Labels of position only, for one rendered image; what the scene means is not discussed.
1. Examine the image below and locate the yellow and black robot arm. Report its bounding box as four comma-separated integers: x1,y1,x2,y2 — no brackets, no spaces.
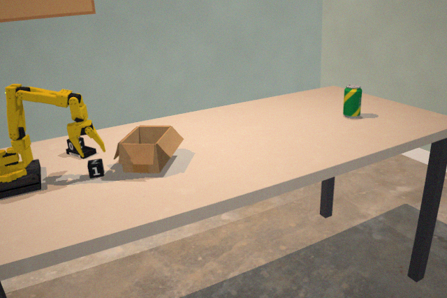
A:
0,84,88,182

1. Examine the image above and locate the green drink can with yellow stripes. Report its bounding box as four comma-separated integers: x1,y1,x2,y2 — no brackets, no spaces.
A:
343,84,362,118

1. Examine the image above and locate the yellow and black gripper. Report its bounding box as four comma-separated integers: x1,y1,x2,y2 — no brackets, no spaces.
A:
67,120,105,157

